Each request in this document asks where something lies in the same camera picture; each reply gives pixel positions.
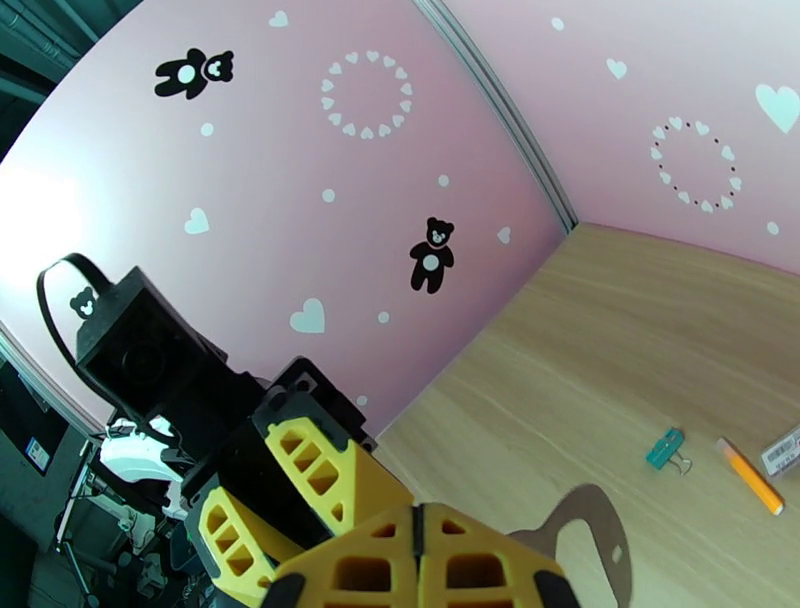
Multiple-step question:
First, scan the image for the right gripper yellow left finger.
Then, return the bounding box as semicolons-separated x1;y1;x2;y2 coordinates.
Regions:
262;504;419;608

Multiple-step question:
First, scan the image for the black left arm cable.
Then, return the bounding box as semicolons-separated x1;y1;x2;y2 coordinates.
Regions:
36;251;123;408

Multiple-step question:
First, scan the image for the aluminium corner post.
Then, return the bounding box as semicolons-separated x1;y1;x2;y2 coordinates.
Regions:
411;0;579;234

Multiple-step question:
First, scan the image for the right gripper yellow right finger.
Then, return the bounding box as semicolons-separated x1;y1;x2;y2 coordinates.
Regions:
417;501;583;608

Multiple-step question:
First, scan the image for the teal binder clip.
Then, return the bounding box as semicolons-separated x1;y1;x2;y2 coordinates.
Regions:
644;427;695;479

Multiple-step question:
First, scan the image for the brown keyring holder with chain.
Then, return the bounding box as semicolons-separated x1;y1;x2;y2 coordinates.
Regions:
507;482;634;608

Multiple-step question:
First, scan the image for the black equipment box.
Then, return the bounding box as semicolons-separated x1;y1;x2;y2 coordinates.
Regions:
0;359;71;478

